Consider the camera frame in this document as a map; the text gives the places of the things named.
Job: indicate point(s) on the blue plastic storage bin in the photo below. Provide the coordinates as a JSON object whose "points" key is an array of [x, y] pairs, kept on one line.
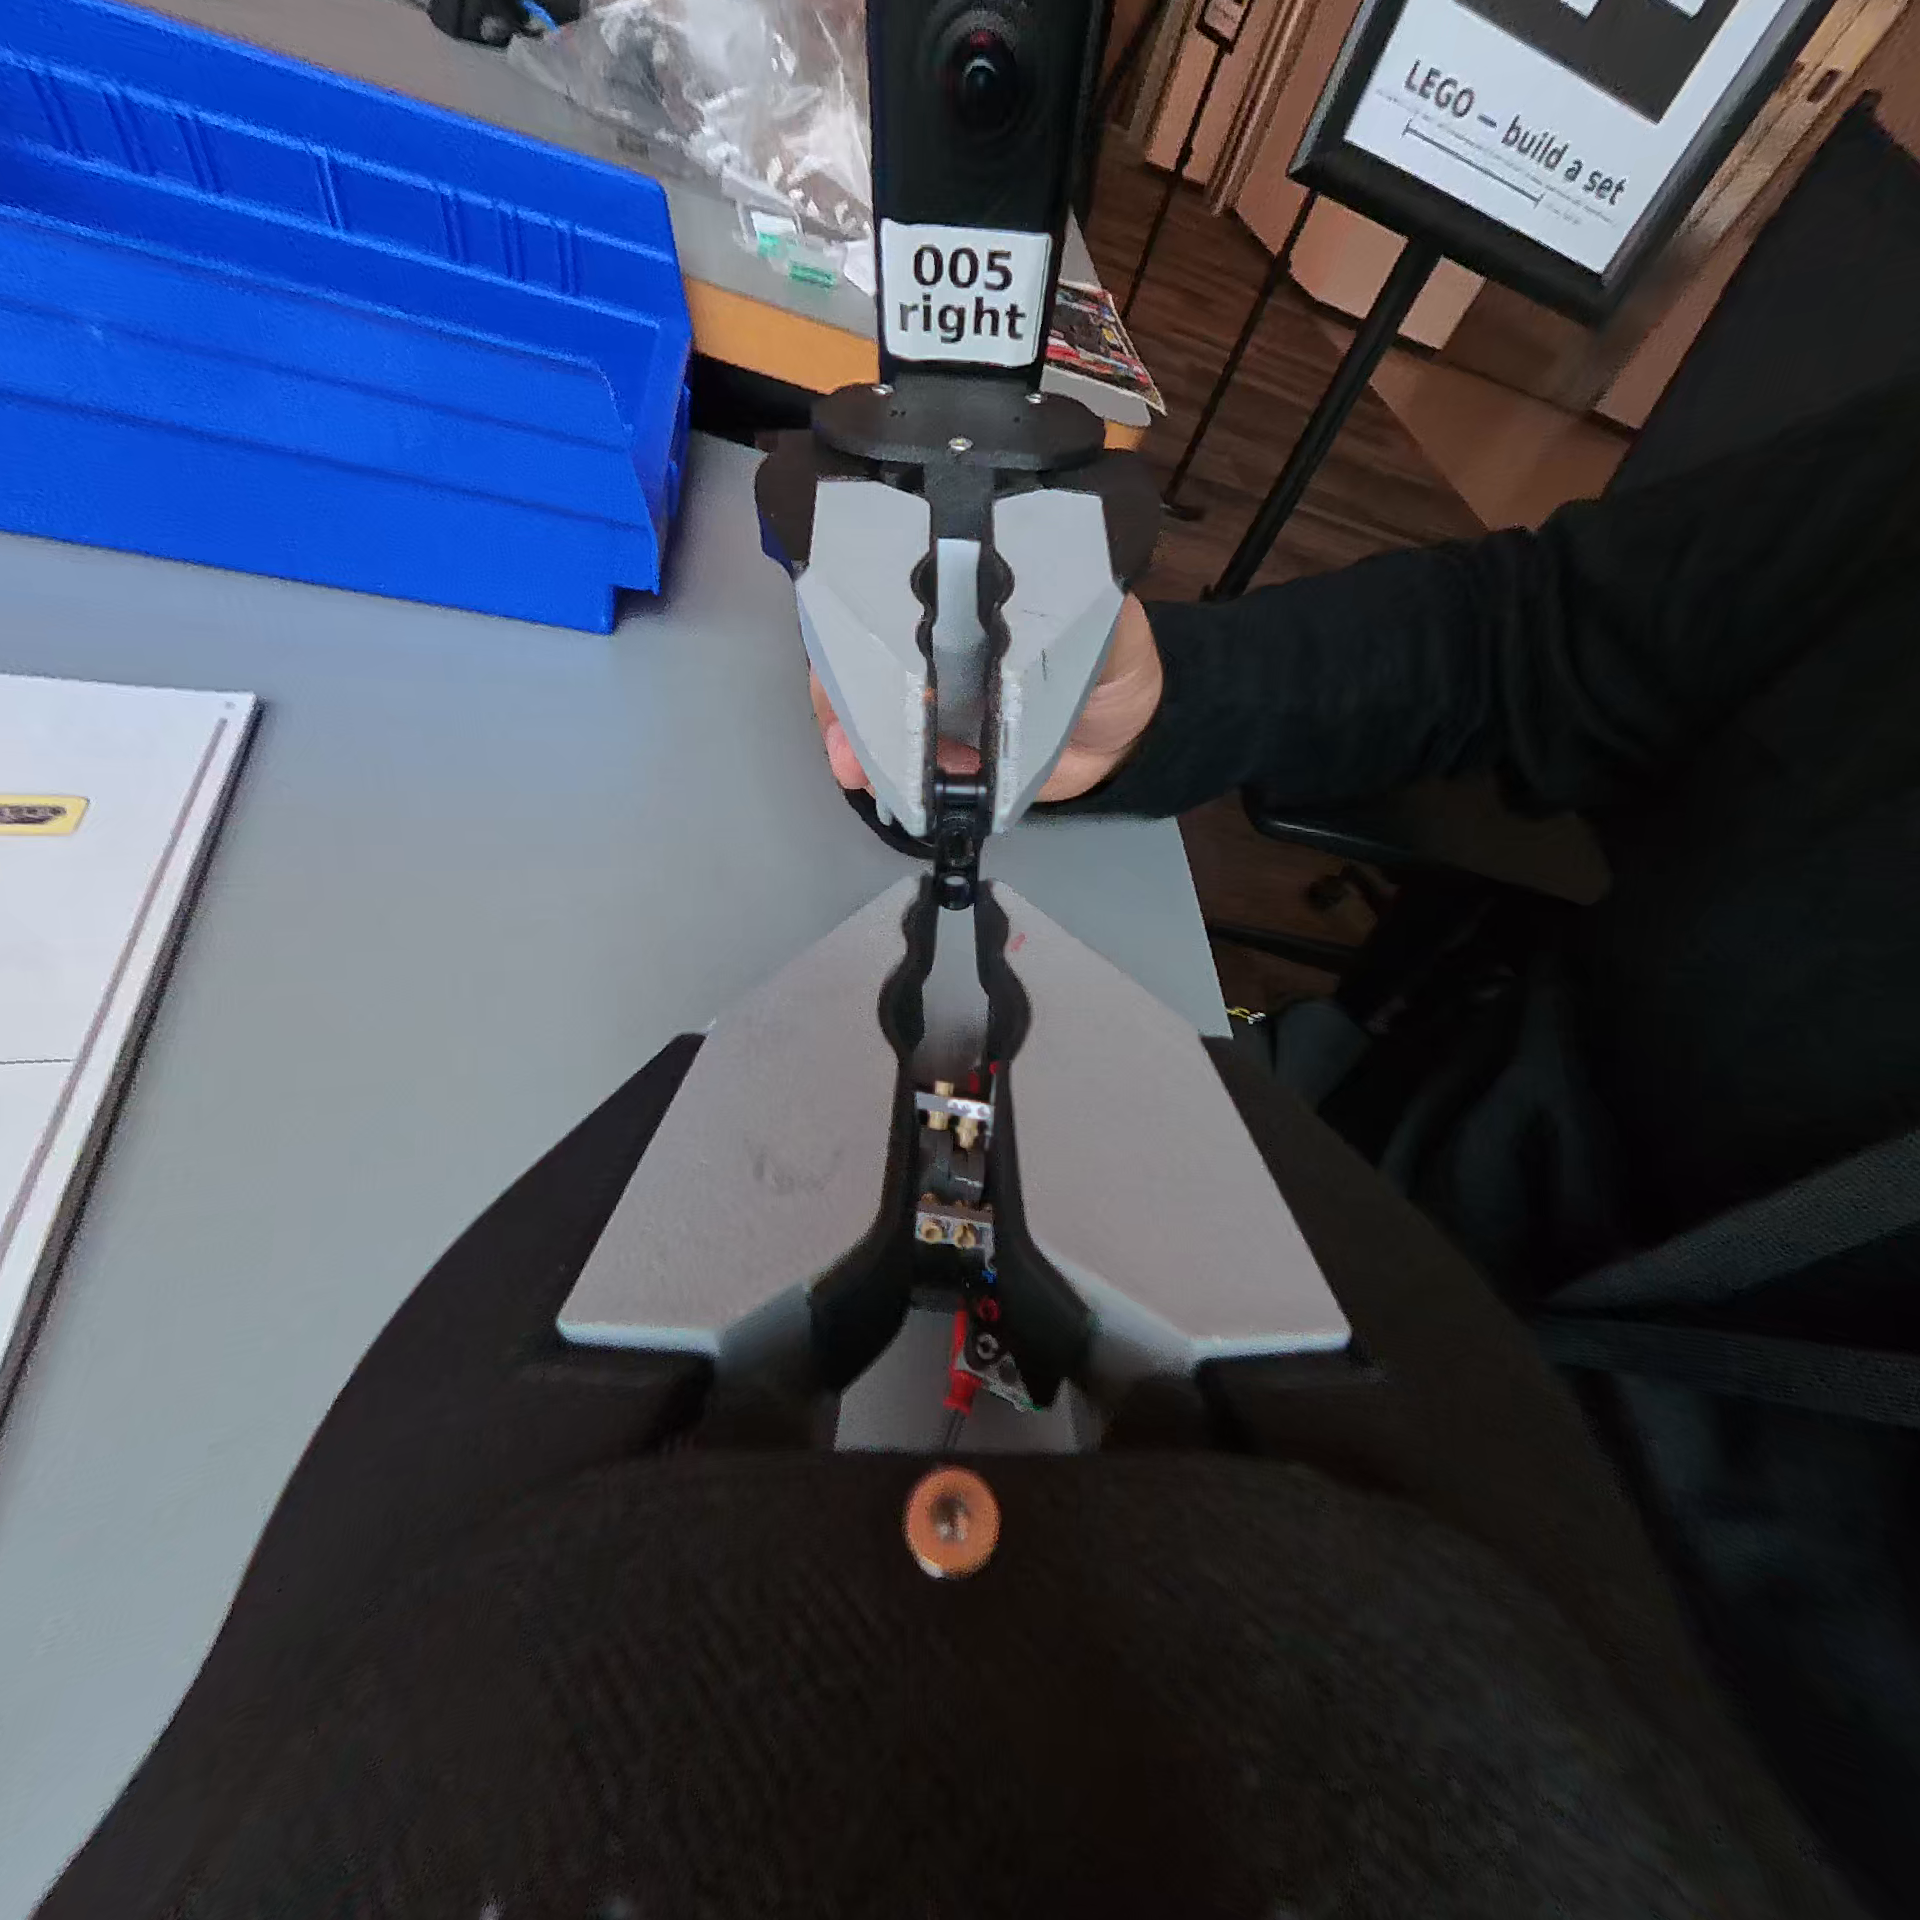
{"points": [[301, 164], [331, 465]]}

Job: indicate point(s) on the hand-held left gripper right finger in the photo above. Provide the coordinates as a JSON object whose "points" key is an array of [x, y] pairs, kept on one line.
{"points": [[1171, 1185]]}

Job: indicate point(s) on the white instruction booklet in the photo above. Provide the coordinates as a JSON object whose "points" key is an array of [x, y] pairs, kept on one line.
{"points": [[91, 961]]}

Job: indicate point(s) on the black framed sign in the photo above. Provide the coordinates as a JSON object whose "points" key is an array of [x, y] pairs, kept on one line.
{"points": [[1516, 134]]}

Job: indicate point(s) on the colourful printed leaflet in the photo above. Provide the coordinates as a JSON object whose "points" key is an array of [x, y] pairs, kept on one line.
{"points": [[1096, 341]]}

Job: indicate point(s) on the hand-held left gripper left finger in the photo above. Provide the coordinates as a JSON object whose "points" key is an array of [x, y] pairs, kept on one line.
{"points": [[706, 1185]]}

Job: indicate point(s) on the multicoloured lego assembly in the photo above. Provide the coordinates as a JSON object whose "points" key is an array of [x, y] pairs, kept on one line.
{"points": [[955, 1118]]}

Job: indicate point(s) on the person's right forearm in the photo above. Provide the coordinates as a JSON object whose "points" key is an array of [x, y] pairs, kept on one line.
{"points": [[1426, 661]]}

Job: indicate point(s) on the clear plastic bag of parts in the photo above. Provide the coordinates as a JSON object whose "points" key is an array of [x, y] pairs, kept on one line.
{"points": [[676, 90]]}

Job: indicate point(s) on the person's right hand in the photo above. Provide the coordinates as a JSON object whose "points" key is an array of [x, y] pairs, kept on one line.
{"points": [[1123, 704]]}

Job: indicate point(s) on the black sign stand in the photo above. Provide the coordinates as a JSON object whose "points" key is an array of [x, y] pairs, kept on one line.
{"points": [[1334, 405]]}

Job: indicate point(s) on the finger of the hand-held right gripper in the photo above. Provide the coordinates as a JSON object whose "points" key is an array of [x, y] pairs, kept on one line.
{"points": [[864, 630], [1066, 630]]}

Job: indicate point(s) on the black office chair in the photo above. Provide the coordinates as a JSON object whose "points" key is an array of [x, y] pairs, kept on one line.
{"points": [[1426, 858]]}

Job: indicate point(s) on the small black lego connector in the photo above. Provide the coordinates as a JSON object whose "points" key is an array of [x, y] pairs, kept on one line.
{"points": [[955, 840]]}

